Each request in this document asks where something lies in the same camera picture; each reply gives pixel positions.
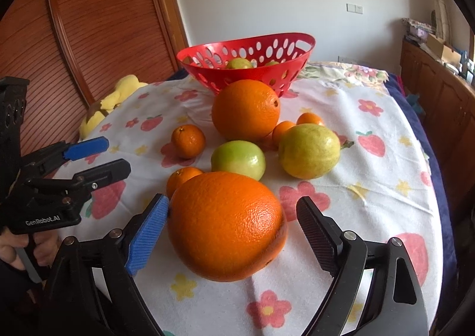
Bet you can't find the long wooden cabinet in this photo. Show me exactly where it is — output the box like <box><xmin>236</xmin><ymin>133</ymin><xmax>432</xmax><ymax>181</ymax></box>
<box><xmin>400</xmin><ymin>39</ymin><xmax>475</xmax><ymax>188</ymax></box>

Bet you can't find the large orange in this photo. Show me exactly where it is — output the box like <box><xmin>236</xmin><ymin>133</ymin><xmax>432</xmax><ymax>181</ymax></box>
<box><xmin>211</xmin><ymin>79</ymin><xmax>281</xmax><ymax>142</ymax></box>
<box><xmin>167</xmin><ymin>172</ymin><xmax>289</xmax><ymax>282</ymax></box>

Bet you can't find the red perforated plastic basket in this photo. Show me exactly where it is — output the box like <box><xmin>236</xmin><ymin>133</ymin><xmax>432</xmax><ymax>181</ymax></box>
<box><xmin>176</xmin><ymin>32</ymin><xmax>316</xmax><ymax>98</ymax></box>

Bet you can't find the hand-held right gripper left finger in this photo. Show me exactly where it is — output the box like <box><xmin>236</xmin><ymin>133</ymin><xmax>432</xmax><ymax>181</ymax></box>
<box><xmin>39</xmin><ymin>193</ymin><xmax>170</xmax><ymax>336</ymax></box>

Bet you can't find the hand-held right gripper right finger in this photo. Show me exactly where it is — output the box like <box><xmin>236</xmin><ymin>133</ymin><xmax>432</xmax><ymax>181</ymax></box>
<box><xmin>296</xmin><ymin>195</ymin><xmax>431</xmax><ymax>336</ymax></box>

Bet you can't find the green apple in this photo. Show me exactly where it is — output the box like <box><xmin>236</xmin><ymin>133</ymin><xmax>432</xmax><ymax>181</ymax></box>
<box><xmin>211</xmin><ymin>141</ymin><xmax>266</xmax><ymax>181</ymax></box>

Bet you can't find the dark blue blanket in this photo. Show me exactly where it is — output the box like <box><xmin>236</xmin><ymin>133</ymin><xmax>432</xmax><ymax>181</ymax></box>
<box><xmin>384</xmin><ymin>72</ymin><xmax>459</xmax><ymax>285</ymax></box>

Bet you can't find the yellow plush toy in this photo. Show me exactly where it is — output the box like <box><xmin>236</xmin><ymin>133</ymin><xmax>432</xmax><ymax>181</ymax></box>
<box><xmin>79</xmin><ymin>75</ymin><xmax>149</xmax><ymax>138</ymax></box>

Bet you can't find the person's left hand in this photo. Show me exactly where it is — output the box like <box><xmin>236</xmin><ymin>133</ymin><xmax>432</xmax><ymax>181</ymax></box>
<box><xmin>0</xmin><ymin>228</ymin><xmax>60</xmax><ymax>272</ymax></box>

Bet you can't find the white flower-print blanket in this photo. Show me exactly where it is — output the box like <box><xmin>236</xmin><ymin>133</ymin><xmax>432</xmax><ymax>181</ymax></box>
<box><xmin>52</xmin><ymin>76</ymin><xmax>444</xmax><ymax>336</ymax></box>

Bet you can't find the open cardboard box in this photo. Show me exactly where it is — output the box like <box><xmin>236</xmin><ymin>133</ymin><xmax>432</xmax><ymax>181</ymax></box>
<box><xmin>427</xmin><ymin>33</ymin><xmax>461</xmax><ymax>64</ymax></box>

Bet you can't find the small tangerine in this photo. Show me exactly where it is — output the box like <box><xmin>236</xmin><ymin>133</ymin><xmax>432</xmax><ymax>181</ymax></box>
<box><xmin>171</xmin><ymin>124</ymin><xmax>206</xmax><ymax>159</ymax></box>
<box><xmin>296</xmin><ymin>112</ymin><xmax>325</xmax><ymax>127</ymax></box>
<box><xmin>272</xmin><ymin>121</ymin><xmax>296</xmax><ymax>146</ymax></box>
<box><xmin>166</xmin><ymin>167</ymin><xmax>204</xmax><ymax>198</ymax></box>

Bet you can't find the teal cloth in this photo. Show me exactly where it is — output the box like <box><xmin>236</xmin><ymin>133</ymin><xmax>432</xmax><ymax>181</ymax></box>
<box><xmin>406</xmin><ymin>93</ymin><xmax>424</xmax><ymax>114</ymax></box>

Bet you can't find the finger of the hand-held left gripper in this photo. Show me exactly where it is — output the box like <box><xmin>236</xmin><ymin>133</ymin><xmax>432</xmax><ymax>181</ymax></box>
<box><xmin>22</xmin><ymin>158</ymin><xmax>132</xmax><ymax>210</ymax></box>
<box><xmin>21</xmin><ymin>136</ymin><xmax>110</xmax><ymax>178</ymax></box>

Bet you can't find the patterned curtain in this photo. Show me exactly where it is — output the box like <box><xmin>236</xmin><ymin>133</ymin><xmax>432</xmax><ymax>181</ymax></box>
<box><xmin>430</xmin><ymin>0</ymin><xmax>449</xmax><ymax>40</ymax></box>

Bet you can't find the floral bedsheet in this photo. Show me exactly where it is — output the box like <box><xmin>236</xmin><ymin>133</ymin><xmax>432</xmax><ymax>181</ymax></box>
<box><xmin>297</xmin><ymin>61</ymin><xmax>390</xmax><ymax>86</ymax></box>

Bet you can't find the wooden louvred wardrobe door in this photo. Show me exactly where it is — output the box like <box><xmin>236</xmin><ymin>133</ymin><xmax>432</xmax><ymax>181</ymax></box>
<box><xmin>0</xmin><ymin>0</ymin><xmax>190</xmax><ymax>158</ymax></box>

